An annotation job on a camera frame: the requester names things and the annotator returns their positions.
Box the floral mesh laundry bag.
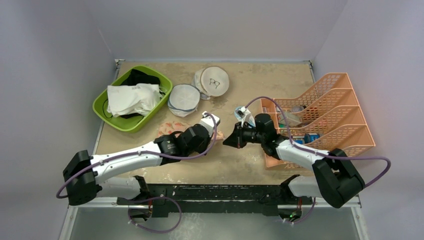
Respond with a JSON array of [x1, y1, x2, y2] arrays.
[[157, 121, 225, 141]]

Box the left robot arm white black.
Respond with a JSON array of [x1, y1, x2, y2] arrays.
[[56, 123, 217, 206]]

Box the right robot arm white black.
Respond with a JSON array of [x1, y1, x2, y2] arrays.
[[223, 113, 366, 209]]

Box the beige glasses print laundry bag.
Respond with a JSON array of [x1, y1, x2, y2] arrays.
[[191, 66, 230, 100]]

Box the white round mesh laundry bag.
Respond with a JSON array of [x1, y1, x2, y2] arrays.
[[167, 84, 200, 118]]

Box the blue toothbrush blister pack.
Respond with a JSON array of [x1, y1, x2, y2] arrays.
[[234, 106, 256, 129]]

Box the grey box in organizer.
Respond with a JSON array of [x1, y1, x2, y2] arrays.
[[277, 111, 303, 128]]

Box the blue can in organizer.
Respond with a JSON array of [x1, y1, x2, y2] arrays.
[[293, 133, 321, 145]]

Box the orange plastic file organizer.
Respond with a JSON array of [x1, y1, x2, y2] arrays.
[[260, 73, 376, 157]]

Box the white cloth in bin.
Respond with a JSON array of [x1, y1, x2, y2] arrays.
[[106, 83, 165, 117]]

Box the black garment in bin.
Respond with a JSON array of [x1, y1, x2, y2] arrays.
[[120, 69, 161, 86]]

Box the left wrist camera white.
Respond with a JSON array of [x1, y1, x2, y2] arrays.
[[199, 111, 221, 137]]

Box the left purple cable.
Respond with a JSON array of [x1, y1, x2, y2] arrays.
[[55, 112, 219, 200]]

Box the purple cable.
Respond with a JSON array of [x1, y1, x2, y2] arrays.
[[55, 112, 219, 200], [244, 96, 392, 189]]

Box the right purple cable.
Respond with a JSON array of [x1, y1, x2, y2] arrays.
[[244, 96, 392, 189]]

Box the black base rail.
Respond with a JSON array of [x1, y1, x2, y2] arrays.
[[117, 183, 313, 218]]

